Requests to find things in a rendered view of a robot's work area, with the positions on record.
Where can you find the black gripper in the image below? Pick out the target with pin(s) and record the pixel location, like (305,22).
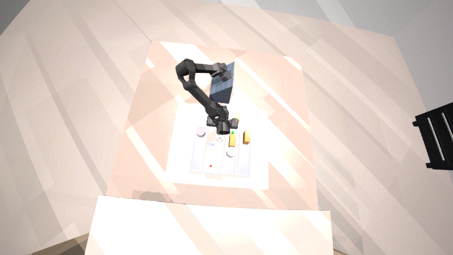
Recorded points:
(233,123)

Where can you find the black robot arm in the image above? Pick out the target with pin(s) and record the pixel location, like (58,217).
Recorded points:
(212,108)

